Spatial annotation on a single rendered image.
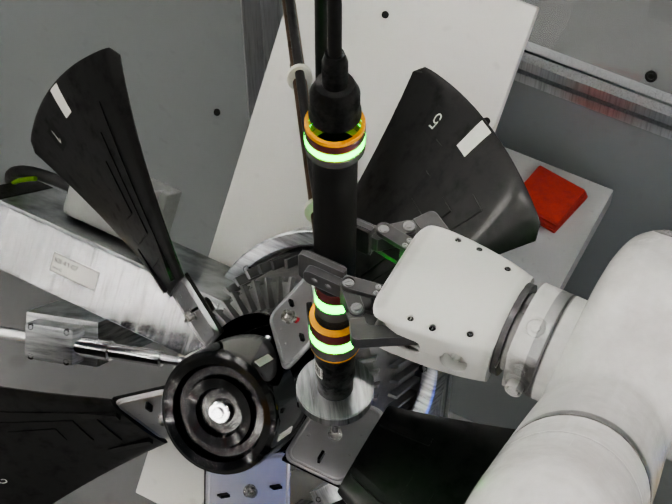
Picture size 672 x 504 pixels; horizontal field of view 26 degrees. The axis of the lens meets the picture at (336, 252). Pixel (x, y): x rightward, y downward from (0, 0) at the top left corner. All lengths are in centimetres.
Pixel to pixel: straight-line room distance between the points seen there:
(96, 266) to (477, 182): 49
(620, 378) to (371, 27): 70
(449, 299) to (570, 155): 97
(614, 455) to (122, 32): 168
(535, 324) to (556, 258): 85
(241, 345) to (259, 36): 68
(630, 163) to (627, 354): 107
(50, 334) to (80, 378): 127
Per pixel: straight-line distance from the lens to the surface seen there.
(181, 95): 239
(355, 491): 135
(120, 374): 284
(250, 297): 149
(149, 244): 140
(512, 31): 150
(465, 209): 126
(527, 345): 107
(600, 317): 96
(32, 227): 161
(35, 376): 286
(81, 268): 159
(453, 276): 110
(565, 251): 193
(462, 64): 151
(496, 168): 126
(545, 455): 76
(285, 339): 137
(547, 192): 196
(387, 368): 148
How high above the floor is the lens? 239
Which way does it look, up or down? 53 degrees down
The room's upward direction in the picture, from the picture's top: straight up
